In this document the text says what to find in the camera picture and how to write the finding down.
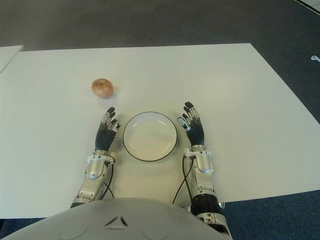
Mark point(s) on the white neighbouring table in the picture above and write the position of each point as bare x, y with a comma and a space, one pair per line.
8, 56

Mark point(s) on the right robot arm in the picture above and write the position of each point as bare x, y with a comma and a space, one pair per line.
205, 190

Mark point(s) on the white floor strip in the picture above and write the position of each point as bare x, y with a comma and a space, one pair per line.
308, 4

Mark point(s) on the small white object on floor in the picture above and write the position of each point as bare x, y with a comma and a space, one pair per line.
315, 58

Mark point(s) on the grey robot torso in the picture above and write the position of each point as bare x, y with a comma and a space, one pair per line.
120, 220

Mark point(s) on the white plate with black rim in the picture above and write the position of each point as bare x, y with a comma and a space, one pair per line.
150, 137

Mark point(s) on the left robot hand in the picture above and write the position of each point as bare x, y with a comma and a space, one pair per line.
105, 138

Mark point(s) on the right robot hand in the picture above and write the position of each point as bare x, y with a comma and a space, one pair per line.
197, 133

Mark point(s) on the red-yellow apple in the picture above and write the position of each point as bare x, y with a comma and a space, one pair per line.
102, 88

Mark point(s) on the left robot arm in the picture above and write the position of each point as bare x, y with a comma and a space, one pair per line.
93, 172

